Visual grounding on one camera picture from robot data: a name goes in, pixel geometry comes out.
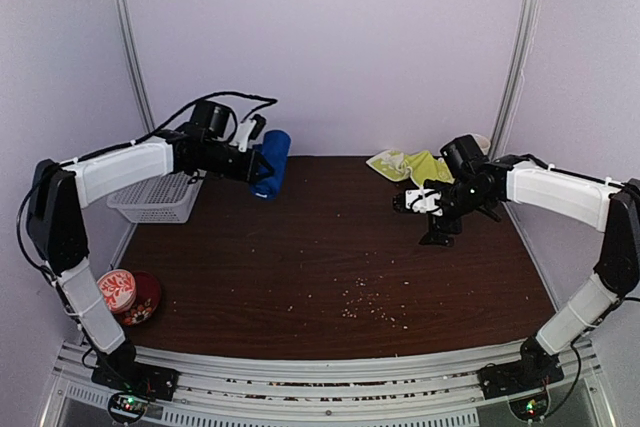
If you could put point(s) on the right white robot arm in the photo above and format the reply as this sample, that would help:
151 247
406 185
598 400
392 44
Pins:
583 232

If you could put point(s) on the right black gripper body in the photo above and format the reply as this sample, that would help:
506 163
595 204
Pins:
466 197

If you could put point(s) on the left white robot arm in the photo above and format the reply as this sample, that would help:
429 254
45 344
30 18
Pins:
51 213

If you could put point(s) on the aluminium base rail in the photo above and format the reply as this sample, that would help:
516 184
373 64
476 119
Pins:
422 390

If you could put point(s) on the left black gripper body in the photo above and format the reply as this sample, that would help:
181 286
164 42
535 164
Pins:
216 162

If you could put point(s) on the right aluminium frame post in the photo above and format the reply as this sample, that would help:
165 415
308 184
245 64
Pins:
515 77

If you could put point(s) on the white plastic basket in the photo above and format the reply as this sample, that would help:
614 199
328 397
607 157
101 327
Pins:
160 200

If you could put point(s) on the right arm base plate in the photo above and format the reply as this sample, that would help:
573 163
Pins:
506 379

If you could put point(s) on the aluminium frame post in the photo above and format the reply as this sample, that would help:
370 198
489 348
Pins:
515 77
133 65

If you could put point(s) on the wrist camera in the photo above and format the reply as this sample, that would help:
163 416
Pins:
247 131
418 201

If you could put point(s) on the blue towel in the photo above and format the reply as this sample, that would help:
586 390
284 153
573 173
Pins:
275 146

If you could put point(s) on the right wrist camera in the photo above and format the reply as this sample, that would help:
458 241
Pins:
418 201

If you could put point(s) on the red white patterned bowl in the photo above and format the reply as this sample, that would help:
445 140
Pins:
119 290

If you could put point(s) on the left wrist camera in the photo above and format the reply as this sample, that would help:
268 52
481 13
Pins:
247 131

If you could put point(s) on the left aluminium frame post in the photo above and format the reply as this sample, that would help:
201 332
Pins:
133 65

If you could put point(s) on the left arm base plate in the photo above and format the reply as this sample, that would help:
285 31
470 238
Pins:
144 380

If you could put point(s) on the dark red floral bowl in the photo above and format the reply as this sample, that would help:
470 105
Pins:
148 299

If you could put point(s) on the yellow green patterned towel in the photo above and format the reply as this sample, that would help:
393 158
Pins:
419 167

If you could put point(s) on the cream ceramic mug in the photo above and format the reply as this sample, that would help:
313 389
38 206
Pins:
483 143

